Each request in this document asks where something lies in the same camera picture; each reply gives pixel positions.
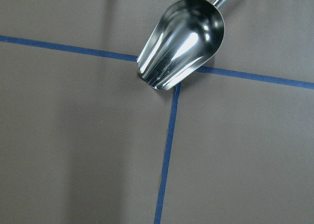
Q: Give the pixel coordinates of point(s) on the steel ice scoop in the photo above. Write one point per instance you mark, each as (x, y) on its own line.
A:
(189, 34)

